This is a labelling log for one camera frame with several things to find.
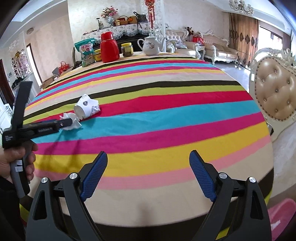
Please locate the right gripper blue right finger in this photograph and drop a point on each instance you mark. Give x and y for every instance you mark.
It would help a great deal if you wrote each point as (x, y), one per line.
(203, 173)

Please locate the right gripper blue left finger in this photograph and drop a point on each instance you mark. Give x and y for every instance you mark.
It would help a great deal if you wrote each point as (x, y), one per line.
(91, 174)

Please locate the small white tissue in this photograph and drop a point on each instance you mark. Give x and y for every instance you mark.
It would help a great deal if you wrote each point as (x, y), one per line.
(70, 121)

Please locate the white paper cup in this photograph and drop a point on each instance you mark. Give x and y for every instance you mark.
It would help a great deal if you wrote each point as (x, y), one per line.
(86, 107)

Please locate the pink trash bin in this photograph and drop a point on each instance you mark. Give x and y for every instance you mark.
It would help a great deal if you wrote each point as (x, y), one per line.
(280, 216)

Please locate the striped colourful tablecloth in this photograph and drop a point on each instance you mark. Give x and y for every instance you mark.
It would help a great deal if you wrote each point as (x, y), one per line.
(153, 112)

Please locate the green snack bag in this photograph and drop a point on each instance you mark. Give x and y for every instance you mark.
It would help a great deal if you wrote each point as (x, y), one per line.
(85, 48)

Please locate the yellow lid jar left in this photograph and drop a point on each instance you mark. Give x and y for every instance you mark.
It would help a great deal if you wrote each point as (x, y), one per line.
(97, 55)

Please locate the beige tufted dining chair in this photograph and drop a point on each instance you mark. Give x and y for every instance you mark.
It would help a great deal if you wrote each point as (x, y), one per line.
(272, 86)

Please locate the red thermos jug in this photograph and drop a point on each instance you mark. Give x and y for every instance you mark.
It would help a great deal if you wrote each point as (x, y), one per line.
(109, 48)

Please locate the cream ornate sofa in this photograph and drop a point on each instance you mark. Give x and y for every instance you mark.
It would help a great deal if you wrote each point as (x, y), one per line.
(216, 48)

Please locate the yellow lid jar dark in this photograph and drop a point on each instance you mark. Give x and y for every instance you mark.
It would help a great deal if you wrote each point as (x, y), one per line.
(127, 49)

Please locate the cream armchair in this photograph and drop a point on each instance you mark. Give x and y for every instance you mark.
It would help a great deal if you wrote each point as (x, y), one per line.
(176, 43)

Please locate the white ceramic teapot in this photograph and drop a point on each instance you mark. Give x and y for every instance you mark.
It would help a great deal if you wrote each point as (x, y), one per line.
(150, 45)

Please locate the piano with lace cover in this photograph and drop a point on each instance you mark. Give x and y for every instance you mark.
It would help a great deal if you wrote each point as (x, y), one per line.
(122, 34)

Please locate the brown patterned curtain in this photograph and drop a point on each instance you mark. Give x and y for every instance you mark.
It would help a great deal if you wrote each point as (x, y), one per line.
(243, 37)

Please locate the flower vase bouquet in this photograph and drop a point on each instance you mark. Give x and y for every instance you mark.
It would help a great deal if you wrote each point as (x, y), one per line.
(108, 13)

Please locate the chandelier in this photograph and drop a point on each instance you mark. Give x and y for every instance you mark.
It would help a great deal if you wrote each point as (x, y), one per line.
(241, 6)

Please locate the red chinese knot ornament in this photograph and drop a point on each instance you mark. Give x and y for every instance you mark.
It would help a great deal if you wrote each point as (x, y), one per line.
(151, 13)

